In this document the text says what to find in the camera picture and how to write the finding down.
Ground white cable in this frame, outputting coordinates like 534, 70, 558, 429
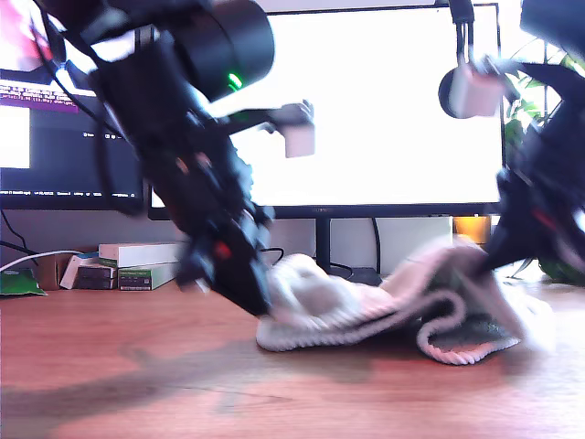
0, 249, 83, 273

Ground black monitor power cable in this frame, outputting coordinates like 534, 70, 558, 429
369, 216, 384, 275

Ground green plastic bag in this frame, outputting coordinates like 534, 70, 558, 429
0, 268, 48, 298

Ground long white box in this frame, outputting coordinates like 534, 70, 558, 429
98, 241, 184, 269

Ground black cable behind desk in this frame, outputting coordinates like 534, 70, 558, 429
0, 209, 40, 257

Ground white box with green label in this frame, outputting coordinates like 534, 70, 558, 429
117, 262, 182, 292

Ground green leafy houseplant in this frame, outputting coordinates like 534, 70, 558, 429
502, 36, 585, 287

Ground fluffy white mint tea towel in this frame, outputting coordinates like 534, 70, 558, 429
254, 241, 557, 367

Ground brown cardboard box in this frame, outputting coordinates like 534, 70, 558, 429
35, 252, 74, 291

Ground black headphones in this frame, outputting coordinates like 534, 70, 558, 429
437, 0, 479, 121

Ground thin black USB cable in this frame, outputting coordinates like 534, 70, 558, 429
258, 246, 287, 275

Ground large black monitor with stand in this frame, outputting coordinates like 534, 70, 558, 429
146, 2, 507, 290

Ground amber jar with pale base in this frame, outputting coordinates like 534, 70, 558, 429
452, 216, 493, 246

